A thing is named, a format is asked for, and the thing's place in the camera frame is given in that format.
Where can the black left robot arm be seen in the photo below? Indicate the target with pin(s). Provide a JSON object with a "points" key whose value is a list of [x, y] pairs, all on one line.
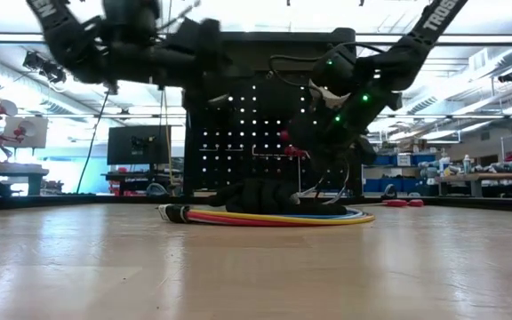
{"points": [[82, 49]]}

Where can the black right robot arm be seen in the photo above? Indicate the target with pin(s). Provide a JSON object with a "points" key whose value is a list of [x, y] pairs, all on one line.
{"points": [[398, 62]]}

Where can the black peg board stand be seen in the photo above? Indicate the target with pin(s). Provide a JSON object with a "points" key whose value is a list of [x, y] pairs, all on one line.
{"points": [[194, 178]]}

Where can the white poster board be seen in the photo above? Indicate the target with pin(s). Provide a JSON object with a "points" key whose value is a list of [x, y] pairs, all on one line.
{"points": [[38, 138]]}

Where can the black glove with grey cuff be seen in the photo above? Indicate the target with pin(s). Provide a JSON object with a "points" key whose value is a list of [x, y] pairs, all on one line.
{"points": [[322, 209]]}

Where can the blue bin shelving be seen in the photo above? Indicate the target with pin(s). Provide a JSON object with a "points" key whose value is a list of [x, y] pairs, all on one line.
{"points": [[394, 160]]}

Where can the black work glove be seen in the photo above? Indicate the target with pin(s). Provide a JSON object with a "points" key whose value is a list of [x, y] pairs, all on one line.
{"points": [[256, 195]]}

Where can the black monitor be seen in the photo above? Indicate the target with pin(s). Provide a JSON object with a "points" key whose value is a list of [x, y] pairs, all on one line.
{"points": [[122, 146]]}

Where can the cluttered wooden table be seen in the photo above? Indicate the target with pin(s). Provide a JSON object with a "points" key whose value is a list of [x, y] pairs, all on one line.
{"points": [[482, 178]]}

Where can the black overhead beam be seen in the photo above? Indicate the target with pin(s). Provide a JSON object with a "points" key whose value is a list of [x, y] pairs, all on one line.
{"points": [[482, 39]]}

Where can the wooden workbench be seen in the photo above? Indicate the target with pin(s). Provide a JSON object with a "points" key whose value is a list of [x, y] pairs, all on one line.
{"points": [[16, 170]]}

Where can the black aluminium table frame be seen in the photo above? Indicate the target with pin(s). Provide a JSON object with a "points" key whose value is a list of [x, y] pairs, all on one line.
{"points": [[505, 203]]}

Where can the black ceiling camera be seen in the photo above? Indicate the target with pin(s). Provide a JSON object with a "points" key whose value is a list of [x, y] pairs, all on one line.
{"points": [[508, 77]]}

